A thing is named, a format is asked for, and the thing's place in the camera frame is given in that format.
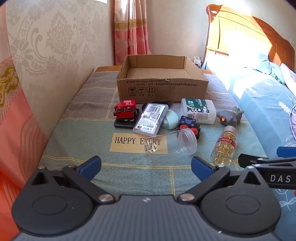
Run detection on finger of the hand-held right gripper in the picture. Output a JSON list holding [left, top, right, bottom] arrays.
[[277, 146, 296, 158], [238, 153, 296, 168]]

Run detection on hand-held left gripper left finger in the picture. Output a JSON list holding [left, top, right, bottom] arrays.
[[24, 156, 116, 205]]

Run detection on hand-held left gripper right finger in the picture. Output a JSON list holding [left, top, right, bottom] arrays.
[[177, 156, 270, 206]]

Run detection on clear bottle of yellow capsules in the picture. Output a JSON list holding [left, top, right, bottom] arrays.
[[211, 126, 238, 166]]

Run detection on clear plastic jar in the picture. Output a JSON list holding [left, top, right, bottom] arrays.
[[147, 128, 198, 161]]

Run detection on dark blue toy block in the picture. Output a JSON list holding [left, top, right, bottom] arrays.
[[176, 115, 201, 139]]

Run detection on grey animal toy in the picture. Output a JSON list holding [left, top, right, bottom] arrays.
[[217, 106, 244, 127]]

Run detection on black device with screen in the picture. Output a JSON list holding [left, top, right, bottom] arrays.
[[114, 108, 142, 129]]

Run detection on white bottle with green label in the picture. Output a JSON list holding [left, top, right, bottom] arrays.
[[180, 98, 217, 125]]

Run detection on light green egg-shaped case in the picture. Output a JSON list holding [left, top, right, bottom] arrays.
[[161, 109, 179, 129]]

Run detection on red toy train block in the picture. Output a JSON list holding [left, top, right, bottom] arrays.
[[113, 99, 137, 121]]

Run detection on clear plastic case with label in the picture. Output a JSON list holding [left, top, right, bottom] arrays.
[[132, 103, 169, 136]]

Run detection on black oval case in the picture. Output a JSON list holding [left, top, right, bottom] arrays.
[[142, 101, 173, 111]]

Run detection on brown cardboard box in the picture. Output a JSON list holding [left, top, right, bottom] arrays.
[[116, 55, 209, 103]]

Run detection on grey green plaid cloth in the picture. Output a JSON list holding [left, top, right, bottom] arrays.
[[38, 71, 269, 205]]

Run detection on white pillow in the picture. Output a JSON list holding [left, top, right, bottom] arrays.
[[280, 62, 296, 90]]

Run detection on orange curtain with gold trim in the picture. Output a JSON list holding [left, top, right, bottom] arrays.
[[0, 5, 48, 209]]

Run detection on blue pillow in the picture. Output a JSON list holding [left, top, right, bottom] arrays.
[[253, 53, 284, 77]]

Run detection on wooden bedside table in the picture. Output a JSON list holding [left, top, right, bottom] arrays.
[[94, 65, 213, 75]]

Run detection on wooden bed headboard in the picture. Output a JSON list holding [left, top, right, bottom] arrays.
[[203, 4, 295, 72]]

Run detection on pink patterned curtain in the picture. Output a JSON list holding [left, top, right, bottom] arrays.
[[112, 0, 152, 66]]

